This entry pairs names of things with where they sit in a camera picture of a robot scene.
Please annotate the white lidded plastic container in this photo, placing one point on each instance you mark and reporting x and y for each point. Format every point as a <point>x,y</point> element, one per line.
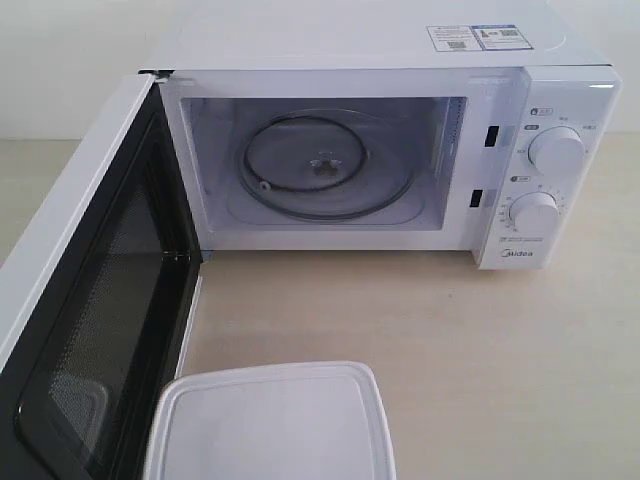
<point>310,420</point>

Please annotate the white microwave door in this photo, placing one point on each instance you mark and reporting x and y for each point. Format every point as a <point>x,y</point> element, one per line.
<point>95,298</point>

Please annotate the white Midea microwave oven body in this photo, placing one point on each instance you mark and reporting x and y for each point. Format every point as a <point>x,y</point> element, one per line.
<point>466,118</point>

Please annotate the printed paper instruction sheet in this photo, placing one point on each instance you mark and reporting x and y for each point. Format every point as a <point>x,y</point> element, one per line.
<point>477,38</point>

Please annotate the glass turntable plate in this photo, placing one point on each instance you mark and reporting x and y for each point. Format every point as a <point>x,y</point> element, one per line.
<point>325,165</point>

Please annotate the lower white timer knob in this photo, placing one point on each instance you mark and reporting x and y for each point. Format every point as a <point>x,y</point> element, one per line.
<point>534,213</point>

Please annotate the upper white power knob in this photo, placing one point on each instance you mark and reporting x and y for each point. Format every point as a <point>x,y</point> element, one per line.
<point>558,152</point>

